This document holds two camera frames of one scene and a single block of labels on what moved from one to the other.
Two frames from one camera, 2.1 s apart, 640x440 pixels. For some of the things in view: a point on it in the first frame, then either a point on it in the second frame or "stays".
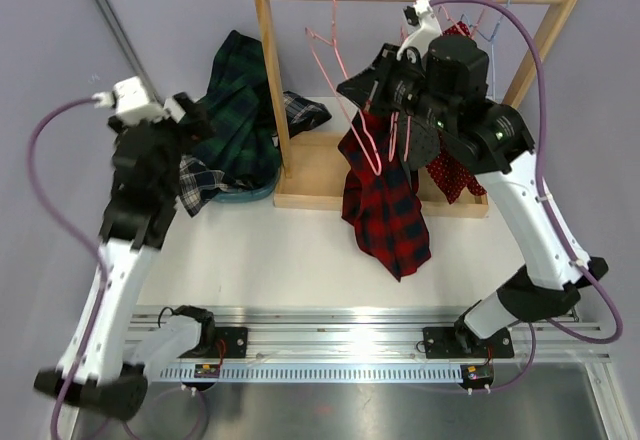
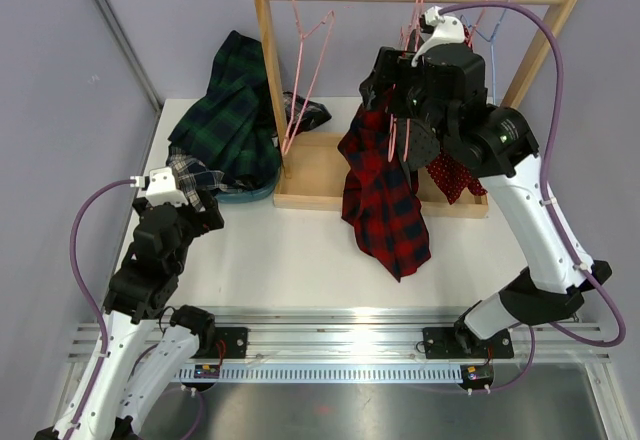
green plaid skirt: [245, 146] stays
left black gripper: [190, 132] to [206, 220]
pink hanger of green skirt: [321, 62] to [289, 127]
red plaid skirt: [380, 197] stays
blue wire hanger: [492, 37] stays
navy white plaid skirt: [198, 183] stays
